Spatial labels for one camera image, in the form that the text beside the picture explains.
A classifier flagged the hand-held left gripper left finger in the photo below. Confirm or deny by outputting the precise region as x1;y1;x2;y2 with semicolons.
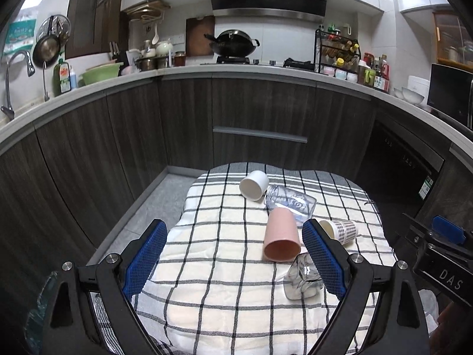
44;219;169;355

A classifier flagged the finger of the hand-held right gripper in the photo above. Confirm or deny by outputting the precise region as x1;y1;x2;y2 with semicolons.
403;212;473;259

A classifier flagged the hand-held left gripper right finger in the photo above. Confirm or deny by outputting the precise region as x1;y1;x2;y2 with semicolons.
301;218;431;355

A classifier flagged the pink cup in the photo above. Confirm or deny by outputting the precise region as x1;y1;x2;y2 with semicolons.
263;207;302;263

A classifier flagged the clear faceted glass cup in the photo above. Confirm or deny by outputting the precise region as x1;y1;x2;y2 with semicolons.
283;253;324;300

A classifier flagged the plaid paper cup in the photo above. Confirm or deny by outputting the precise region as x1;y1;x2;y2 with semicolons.
318;219;359;246

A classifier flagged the clear printed glass cup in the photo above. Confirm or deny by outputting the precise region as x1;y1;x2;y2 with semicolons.
265;184;317;226

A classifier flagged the white cup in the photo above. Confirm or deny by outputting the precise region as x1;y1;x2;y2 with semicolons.
239;170;270;201

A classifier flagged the white plastic bag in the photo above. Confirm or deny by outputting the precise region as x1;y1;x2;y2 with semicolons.
419;288;440;337

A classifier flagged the black white checked cloth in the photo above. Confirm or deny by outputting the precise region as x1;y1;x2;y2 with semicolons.
94;162;398;355

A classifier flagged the black built-in dishwasher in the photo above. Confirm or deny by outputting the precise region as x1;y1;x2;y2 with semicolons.
357;121;446;215

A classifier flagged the translucent plastic bag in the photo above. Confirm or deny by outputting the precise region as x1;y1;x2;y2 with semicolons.
24;271;60;355

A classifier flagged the dark wood drawer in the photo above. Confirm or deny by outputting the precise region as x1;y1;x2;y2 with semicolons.
212;126;308;172

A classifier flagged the black microwave oven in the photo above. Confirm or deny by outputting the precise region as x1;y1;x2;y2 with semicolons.
427;63;473;130

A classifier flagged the stack of white bowls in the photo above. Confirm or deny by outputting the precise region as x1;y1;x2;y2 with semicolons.
393;87;425;105

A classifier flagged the white rice cooker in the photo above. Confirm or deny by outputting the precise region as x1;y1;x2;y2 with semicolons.
406;76;431;99

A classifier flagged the row of sauce bottles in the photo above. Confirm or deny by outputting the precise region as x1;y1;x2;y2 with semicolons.
358;52;391;93

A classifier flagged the green plastic basin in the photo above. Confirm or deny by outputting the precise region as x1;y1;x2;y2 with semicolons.
80;61;123;85

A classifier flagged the wooden glass door cabinet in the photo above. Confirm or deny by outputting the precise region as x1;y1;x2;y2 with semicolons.
433;10;473;65

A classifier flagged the steel cooking pot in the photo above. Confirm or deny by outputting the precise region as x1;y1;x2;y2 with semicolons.
135;56;158;72

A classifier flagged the green dish soap bottle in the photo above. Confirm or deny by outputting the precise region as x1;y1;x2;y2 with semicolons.
53;54;72;97

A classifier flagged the black gas hob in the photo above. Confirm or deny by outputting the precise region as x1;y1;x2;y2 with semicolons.
201;55;316;72

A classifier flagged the chrome kitchen faucet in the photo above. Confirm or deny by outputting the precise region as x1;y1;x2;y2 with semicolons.
1;50;35;121

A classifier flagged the brown wooden cutting board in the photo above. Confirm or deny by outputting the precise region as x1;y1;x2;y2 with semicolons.
185;16;216;57

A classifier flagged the hanging frying pan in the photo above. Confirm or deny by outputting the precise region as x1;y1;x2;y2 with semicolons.
33;15;71;69

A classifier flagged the black wok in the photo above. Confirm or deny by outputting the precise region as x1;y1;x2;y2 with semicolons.
204;29;260;58

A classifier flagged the dark wood upper cabinet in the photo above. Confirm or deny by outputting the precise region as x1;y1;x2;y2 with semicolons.
64;0;128;60

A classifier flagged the black wire spice rack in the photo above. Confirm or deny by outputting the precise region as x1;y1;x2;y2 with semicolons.
314;25;361;75

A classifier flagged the wall poster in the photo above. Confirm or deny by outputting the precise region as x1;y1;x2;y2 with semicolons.
5;9;39;58

